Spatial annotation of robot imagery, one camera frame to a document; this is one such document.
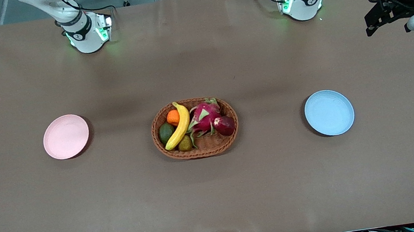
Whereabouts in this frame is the dark red apple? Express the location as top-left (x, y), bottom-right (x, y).
top-left (212, 114), bottom-right (237, 138)

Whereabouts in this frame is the yellow banana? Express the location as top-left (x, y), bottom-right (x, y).
top-left (159, 100), bottom-right (195, 151)

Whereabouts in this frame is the blue round plate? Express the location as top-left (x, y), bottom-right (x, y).
top-left (302, 87), bottom-right (357, 140)

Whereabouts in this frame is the pink round plate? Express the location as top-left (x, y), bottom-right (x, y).
top-left (40, 112), bottom-right (93, 162)

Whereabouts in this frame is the pink dragon fruit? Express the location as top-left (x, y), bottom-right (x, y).
top-left (183, 96), bottom-right (228, 149)

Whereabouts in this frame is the green avocado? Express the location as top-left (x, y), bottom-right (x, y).
top-left (158, 121), bottom-right (177, 147)

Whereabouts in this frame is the brown wicker basket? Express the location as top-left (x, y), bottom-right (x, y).
top-left (148, 92), bottom-right (243, 164)

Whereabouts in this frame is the orange fruit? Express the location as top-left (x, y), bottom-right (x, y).
top-left (165, 109), bottom-right (182, 128)

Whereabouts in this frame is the brown kiwi fruit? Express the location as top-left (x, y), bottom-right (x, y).
top-left (177, 134), bottom-right (195, 153)

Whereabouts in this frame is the black right arm base cable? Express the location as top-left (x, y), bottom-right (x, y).
top-left (52, 0), bottom-right (116, 21)

